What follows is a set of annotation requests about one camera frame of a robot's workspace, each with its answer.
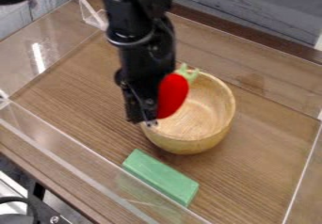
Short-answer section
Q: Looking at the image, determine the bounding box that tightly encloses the light wooden bowl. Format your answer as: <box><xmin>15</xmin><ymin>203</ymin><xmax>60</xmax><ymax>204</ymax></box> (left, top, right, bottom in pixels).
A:
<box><xmin>140</xmin><ymin>72</ymin><xmax>236</xmax><ymax>154</ymax></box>

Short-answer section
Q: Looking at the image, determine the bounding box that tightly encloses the clear acrylic tray wall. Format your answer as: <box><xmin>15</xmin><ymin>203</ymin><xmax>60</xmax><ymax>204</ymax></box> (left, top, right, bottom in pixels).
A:
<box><xmin>0</xmin><ymin>90</ymin><xmax>210</xmax><ymax>224</ymax></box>

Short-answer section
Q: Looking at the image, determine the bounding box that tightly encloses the black metal table leg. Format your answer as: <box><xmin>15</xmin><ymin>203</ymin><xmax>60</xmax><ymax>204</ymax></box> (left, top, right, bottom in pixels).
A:
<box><xmin>28</xmin><ymin>182</ymin><xmax>72</xmax><ymax>224</ymax></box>

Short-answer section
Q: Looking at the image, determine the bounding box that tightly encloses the red plush strawberry toy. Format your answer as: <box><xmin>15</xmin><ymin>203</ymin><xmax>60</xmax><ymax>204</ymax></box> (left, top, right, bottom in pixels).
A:
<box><xmin>158</xmin><ymin>63</ymin><xmax>199</xmax><ymax>120</ymax></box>

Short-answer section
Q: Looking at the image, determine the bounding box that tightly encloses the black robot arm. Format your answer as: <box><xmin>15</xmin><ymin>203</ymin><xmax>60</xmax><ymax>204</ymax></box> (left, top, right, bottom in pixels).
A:
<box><xmin>101</xmin><ymin>0</ymin><xmax>176</xmax><ymax>123</ymax></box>

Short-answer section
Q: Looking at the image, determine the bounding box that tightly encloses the black cable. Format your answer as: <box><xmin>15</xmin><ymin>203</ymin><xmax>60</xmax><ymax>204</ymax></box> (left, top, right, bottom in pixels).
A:
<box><xmin>0</xmin><ymin>196</ymin><xmax>39</xmax><ymax>224</ymax></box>

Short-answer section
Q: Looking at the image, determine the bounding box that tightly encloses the green rectangular block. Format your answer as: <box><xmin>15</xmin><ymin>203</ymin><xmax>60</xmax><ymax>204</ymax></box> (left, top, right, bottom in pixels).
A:
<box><xmin>122</xmin><ymin>149</ymin><xmax>200</xmax><ymax>207</ymax></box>

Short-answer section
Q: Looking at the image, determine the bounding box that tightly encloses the clear acrylic corner bracket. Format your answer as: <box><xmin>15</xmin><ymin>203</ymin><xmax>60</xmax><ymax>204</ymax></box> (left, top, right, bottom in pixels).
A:
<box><xmin>77</xmin><ymin>0</ymin><xmax>108</xmax><ymax>31</ymax></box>

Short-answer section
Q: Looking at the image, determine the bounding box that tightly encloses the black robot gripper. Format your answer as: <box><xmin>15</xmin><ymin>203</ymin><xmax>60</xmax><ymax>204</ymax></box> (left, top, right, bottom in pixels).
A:
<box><xmin>101</xmin><ymin>0</ymin><xmax>176</xmax><ymax>127</ymax></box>

